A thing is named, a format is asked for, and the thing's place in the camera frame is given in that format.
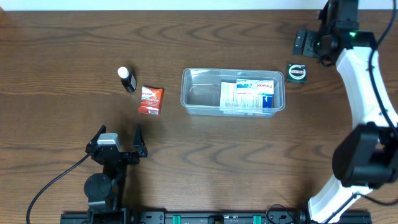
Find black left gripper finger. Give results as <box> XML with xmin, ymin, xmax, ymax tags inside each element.
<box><xmin>86</xmin><ymin>125</ymin><xmax>106</xmax><ymax>153</ymax></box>
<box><xmin>133</xmin><ymin>124</ymin><xmax>147</xmax><ymax>157</ymax></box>

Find white blue medicine box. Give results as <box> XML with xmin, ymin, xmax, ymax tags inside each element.
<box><xmin>220</xmin><ymin>81</ymin><xmax>274</xmax><ymax>113</ymax></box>

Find dark bottle white cap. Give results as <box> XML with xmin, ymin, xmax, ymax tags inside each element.
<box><xmin>117</xmin><ymin>67</ymin><xmax>137</xmax><ymax>93</ymax></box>

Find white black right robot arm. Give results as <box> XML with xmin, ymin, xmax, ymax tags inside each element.
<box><xmin>293</xmin><ymin>0</ymin><xmax>397</xmax><ymax>223</ymax></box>

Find white blue Panadol box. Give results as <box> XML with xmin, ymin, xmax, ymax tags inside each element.
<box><xmin>236</xmin><ymin>79</ymin><xmax>274</xmax><ymax>96</ymax></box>

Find black left camera cable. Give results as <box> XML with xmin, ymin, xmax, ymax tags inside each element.
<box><xmin>25</xmin><ymin>153</ymin><xmax>91</xmax><ymax>224</ymax></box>

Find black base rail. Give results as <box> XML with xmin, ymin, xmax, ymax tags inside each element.
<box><xmin>60</xmin><ymin>210</ymin><xmax>373</xmax><ymax>224</ymax></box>

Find dark green Zam-Buk box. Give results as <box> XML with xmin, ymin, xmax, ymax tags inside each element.
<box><xmin>286</xmin><ymin>63</ymin><xmax>307</xmax><ymax>85</ymax></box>

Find clear plastic container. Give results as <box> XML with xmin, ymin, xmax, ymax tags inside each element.
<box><xmin>180</xmin><ymin>68</ymin><xmax>285</xmax><ymax>118</ymax></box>

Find red Panadol ActiFast box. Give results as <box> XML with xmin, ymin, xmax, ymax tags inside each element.
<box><xmin>137</xmin><ymin>86</ymin><xmax>164</xmax><ymax>116</ymax></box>

